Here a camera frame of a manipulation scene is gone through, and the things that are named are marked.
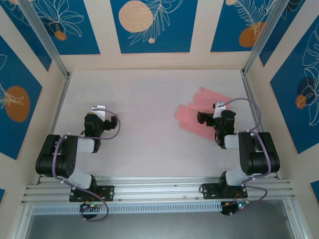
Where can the aluminium corner post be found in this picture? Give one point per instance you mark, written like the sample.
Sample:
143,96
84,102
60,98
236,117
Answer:
42,35
271,27

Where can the aluminium table side rail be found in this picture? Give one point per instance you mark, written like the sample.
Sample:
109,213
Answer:
59,107
251,99

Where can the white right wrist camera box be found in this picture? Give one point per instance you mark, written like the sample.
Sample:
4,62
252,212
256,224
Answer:
219,107

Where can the blue floral wall poster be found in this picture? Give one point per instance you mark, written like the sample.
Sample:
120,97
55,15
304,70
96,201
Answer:
25,32
294,99
281,32
231,30
74,37
15,87

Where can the grey metal sheet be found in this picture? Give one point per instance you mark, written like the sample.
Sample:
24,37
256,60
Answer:
159,227

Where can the aluminium frame bar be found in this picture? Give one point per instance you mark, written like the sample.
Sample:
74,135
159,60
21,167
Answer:
18,231
297,224

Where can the aluminium mounting rail beam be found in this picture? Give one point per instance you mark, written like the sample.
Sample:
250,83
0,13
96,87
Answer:
159,189

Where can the pink paper box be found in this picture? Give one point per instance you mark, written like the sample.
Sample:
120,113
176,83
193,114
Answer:
189,119

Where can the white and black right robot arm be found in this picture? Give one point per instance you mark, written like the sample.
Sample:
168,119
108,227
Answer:
249,149

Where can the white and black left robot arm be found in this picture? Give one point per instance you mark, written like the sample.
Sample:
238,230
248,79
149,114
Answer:
62,159

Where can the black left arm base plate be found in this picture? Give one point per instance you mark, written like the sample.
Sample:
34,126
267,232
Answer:
111,190

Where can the blue poster with peach circle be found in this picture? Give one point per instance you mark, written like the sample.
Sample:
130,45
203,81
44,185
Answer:
154,30

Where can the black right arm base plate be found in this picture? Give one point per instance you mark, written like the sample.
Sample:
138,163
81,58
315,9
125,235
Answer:
207,191

